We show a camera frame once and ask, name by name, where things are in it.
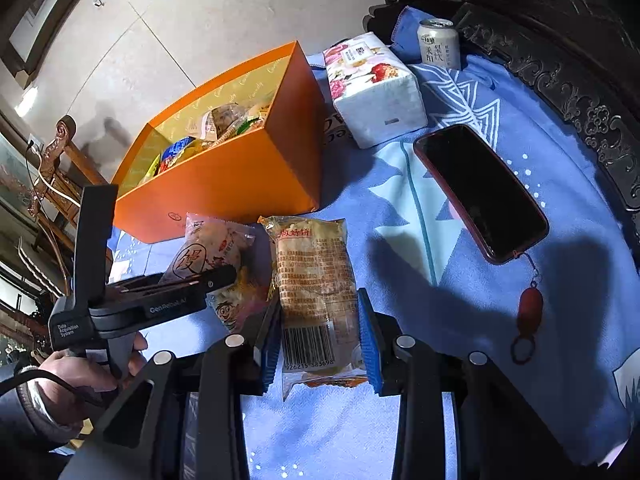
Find white drink can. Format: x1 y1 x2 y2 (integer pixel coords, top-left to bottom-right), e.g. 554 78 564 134
416 17 462 71

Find blue cookie packet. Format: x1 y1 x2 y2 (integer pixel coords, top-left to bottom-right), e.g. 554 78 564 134
159 137 201 173

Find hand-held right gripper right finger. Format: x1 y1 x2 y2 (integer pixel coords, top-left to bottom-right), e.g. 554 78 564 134
356 287 591 480

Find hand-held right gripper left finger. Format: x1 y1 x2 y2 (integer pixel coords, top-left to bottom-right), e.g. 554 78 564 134
60 287 284 480

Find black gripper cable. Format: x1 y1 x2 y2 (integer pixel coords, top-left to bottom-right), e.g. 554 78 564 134
0 367 108 409

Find orange cardboard box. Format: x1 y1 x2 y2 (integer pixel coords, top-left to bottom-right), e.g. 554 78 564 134
110 40 323 245

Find white ball snack packet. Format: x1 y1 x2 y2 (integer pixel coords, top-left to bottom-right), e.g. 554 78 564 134
165 212 257 291

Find person's left forearm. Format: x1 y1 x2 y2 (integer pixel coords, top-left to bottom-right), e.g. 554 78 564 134
0 365 96 480

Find green yellow snack packet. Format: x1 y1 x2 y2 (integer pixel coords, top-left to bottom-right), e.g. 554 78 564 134
232 105 273 135

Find dark carved wooden furniture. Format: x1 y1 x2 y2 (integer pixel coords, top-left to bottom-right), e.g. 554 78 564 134
362 0 640 241

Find clear round biscuit packet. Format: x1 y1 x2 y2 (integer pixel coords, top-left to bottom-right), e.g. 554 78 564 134
206 104 246 140

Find black smartphone red case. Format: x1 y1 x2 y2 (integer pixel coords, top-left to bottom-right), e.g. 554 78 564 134
413 124 551 266

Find floral tissue pack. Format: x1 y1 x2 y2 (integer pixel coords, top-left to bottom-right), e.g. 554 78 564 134
322 31 429 150

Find white cable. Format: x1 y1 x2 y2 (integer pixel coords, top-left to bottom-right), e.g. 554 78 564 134
36 167 82 207

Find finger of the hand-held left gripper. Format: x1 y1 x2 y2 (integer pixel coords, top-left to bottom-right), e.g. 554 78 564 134
106 265 238 306

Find blue printed cloth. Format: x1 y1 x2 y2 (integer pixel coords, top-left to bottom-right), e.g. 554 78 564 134
107 5 640 480

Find brown wooden chair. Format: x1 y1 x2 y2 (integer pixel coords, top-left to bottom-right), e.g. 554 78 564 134
27 115 108 243

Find person's left hand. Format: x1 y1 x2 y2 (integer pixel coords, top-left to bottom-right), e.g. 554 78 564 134
32 334 148 395

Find cartoon face snack packet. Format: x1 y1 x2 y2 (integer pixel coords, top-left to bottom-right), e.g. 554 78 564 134
207 260 275 335

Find red phone charm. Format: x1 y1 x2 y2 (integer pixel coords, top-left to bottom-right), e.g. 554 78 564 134
510 252 547 366

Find rice cracker packet orange ends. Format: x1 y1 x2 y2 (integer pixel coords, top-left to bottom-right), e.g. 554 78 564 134
258 215 371 401

